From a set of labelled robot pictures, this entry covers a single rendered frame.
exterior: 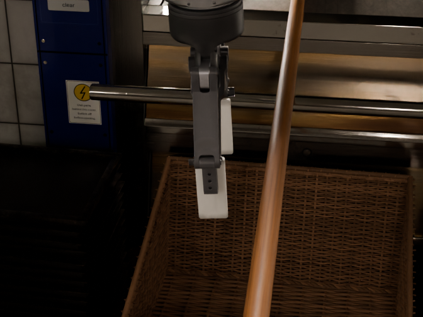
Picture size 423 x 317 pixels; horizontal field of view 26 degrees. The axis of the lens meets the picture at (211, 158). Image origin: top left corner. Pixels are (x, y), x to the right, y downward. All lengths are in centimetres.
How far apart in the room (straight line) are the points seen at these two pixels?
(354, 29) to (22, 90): 75
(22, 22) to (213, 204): 119
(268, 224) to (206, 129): 33
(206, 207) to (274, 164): 39
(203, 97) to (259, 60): 113
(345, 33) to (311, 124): 21
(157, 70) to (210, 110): 116
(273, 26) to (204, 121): 108
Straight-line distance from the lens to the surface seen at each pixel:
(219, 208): 94
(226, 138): 105
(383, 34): 195
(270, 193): 125
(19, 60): 210
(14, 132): 218
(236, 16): 90
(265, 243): 115
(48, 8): 199
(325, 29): 194
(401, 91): 201
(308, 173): 205
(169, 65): 203
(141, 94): 163
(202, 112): 88
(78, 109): 207
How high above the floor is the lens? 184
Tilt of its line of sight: 29 degrees down
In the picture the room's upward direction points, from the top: straight up
